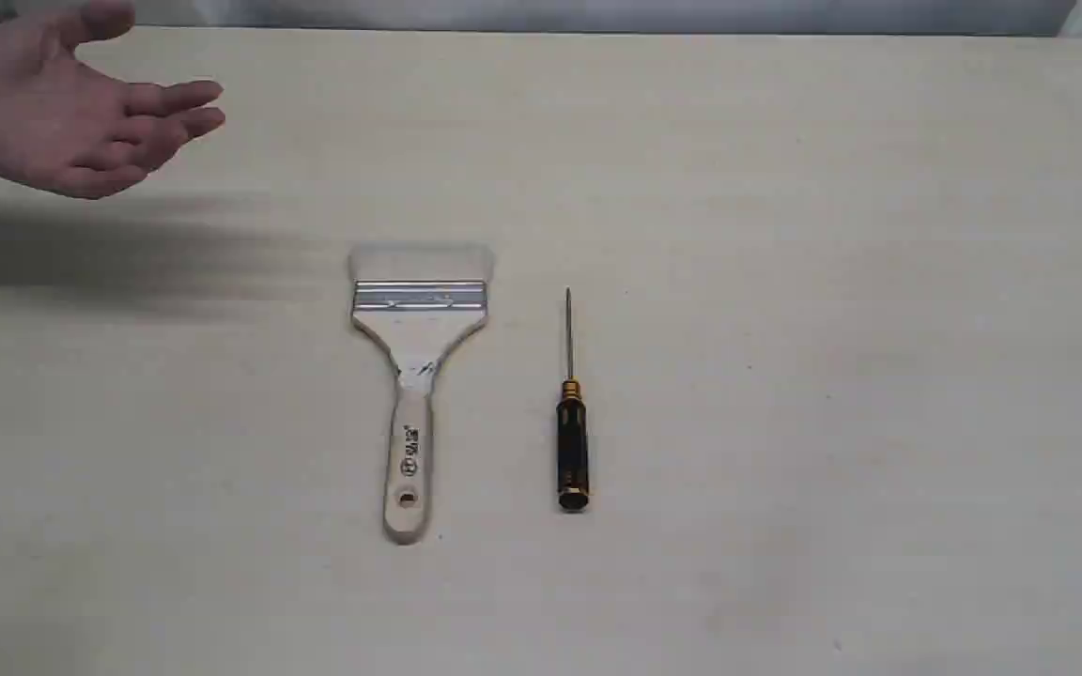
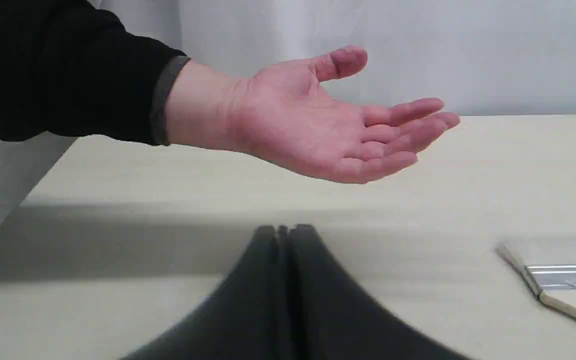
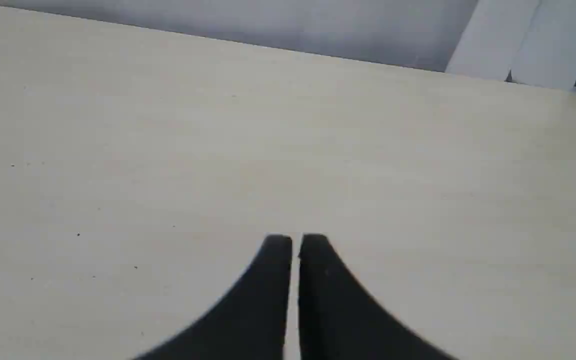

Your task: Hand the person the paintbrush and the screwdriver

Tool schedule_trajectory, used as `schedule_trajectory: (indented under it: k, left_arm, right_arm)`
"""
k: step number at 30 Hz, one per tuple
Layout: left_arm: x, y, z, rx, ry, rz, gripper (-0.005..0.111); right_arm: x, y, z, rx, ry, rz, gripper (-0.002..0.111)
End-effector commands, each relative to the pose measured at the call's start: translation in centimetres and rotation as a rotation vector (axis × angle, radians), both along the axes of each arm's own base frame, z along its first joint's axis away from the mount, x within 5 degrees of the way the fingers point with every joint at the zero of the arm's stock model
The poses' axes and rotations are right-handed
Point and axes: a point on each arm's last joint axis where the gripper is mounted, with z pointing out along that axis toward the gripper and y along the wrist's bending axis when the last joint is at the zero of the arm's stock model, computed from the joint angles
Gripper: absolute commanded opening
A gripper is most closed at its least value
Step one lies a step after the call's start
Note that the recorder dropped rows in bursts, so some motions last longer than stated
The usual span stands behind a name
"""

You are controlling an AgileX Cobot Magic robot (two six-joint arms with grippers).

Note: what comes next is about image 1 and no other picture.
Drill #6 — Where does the black gold precision screwdriver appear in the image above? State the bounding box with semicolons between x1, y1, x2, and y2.
555;287;590;514

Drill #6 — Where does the open human hand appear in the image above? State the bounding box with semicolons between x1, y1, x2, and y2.
0;1;226;200

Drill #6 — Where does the wide wooden-handled paint brush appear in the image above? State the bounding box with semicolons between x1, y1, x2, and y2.
348;242;494;546

